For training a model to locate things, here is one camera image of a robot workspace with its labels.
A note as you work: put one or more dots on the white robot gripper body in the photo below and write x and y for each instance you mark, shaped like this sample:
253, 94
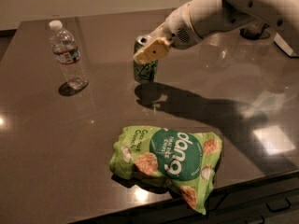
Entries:
177, 29

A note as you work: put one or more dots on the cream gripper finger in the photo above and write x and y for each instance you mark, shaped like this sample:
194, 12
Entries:
156, 49

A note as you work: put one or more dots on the green soda can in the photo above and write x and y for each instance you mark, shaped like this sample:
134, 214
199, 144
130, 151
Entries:
144, 73

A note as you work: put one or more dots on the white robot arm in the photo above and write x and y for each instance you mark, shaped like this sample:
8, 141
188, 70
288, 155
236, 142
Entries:
212, 16

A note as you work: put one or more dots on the green rice chip bag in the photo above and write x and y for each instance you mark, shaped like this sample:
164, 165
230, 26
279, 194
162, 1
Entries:
183, 162

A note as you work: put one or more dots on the clear plastic water bottle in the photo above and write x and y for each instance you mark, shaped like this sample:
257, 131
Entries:
65, 50

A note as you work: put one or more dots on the black drawer handle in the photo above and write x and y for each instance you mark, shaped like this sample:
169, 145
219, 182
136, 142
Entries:
278, 206

